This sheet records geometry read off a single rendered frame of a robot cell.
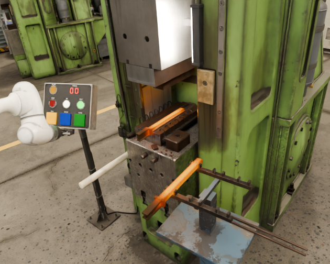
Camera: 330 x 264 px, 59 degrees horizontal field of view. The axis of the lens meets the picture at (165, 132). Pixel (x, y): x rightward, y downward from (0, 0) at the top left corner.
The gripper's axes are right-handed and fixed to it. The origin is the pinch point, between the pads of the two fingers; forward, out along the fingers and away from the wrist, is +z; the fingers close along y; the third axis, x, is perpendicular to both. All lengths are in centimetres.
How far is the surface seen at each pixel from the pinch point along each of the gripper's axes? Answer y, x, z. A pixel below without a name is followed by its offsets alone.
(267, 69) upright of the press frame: 106, 43, 11
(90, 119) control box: 5.5, 7.4, 14.7
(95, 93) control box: 5.6, 23.9, 19.0
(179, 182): 67, -15, -29
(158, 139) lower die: 50, 0, 5
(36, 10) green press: -247, 188, 335
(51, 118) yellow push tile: -21.2, 6.3, 16.0
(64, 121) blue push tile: -12.1, 5.1, 15.0
